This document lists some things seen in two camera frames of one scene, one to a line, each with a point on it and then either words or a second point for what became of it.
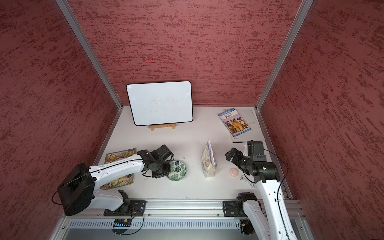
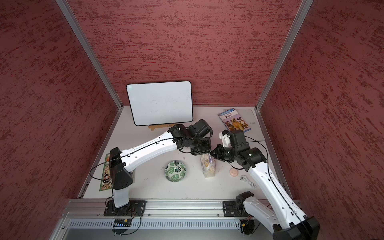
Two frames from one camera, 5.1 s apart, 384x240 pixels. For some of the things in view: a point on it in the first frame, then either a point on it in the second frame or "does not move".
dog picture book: [234, 122] does not move
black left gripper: [166, 171] → [207, 148]
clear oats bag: [208, 160] does not move
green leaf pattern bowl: [178, 170] does not move
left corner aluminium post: [74, 24] does not move
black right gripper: [235, 159] → [218, 155]
